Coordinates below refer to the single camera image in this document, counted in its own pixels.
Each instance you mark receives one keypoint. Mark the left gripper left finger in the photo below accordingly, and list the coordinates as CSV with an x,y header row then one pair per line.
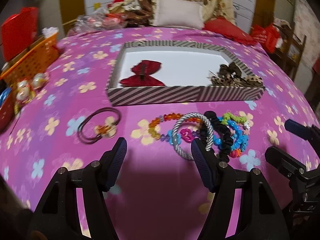
x,y
56,215

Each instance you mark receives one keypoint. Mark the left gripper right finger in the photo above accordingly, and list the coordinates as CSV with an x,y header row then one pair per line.
x,y
260,216

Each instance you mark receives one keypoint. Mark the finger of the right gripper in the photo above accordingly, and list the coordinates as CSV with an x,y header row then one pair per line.
x,y
283,162
309,133

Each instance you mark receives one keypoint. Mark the black scrunchie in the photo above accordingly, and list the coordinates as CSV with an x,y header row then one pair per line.
x,y
224,133

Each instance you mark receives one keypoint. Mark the leopard print bow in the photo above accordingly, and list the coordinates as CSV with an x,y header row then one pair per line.
x,y
232,81

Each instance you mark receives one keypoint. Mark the brown scrunchie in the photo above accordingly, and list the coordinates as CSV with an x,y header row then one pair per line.
x,y
231,70

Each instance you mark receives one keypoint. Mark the red bow hair clip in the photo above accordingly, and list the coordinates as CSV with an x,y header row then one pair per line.
x,y
142,75

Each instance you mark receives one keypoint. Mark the striped jewelry box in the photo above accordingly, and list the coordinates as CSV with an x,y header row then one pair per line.
x,y
185,70

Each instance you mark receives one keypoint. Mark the wooden chair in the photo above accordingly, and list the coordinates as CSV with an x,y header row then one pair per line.
x,y
288,53

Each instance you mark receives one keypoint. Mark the red shopping bag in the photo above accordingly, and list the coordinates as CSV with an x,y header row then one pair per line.
x,y
267,37

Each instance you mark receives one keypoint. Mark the small red plastic basket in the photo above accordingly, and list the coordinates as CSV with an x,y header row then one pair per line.
x,y
7,111

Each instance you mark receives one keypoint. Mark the red cushion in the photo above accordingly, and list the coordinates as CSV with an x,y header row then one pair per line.
x,y
228,30

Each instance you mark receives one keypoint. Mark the round ornament ball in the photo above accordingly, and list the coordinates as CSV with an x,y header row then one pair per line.
x,y
40,80

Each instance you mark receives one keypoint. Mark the orange plastic basket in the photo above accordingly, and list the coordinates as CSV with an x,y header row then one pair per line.
x,y
36,60

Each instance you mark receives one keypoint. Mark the white pillow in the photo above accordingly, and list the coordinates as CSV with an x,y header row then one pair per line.
x,y
178,13

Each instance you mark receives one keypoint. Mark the red gift bag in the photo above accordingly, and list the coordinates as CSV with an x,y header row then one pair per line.
x,y
19,31

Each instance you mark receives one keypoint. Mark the clear plastic bag pile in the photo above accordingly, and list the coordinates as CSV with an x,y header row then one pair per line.
x,y
99,20

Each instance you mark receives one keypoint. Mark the santa plush toy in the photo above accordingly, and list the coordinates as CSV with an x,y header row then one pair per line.
x,y
116,7

